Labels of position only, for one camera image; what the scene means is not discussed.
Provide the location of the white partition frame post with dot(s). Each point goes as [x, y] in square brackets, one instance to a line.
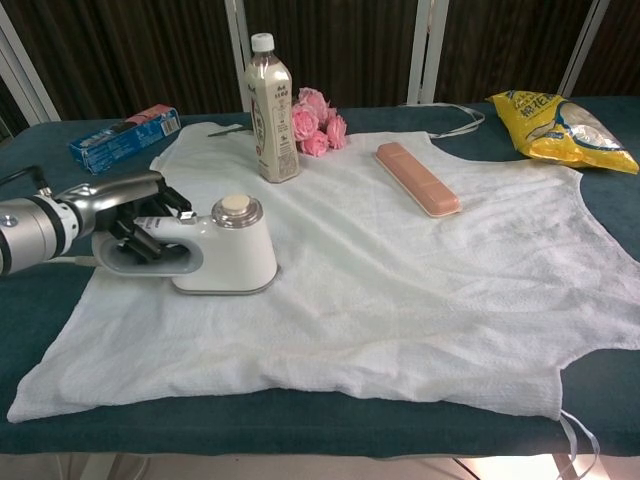
[237, 30]
[427, 50]
[25, 75]
[582, 50]

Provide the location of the beige milk tea bottle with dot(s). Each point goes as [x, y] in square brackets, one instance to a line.
[272, 115]

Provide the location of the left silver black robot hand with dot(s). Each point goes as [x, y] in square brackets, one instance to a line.
[120, 192]

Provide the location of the dark teal table cover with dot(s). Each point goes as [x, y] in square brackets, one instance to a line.
[35, 310]

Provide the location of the blue pink cookie box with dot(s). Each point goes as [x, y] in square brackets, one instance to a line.
[125, 137]

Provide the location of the pink oblong plastic case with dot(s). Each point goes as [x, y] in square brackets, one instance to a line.
[417, 180]

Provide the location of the white handheld steam iron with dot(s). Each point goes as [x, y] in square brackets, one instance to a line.
[235, 260]

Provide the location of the white sleeveless cloth garment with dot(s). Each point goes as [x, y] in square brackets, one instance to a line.
[350, 275]

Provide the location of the pink rose bouquet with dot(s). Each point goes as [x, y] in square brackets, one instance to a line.
[312, 125]

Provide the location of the yellow marshmallow snack bag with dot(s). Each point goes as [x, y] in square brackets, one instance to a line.
[545, 130]

